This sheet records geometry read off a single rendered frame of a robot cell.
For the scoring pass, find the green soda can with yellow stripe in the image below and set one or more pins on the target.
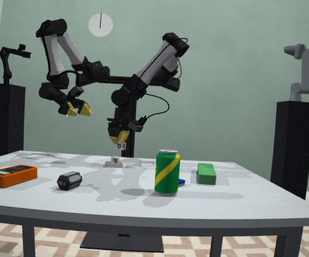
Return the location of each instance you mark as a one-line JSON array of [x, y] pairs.
[[167, 172]]

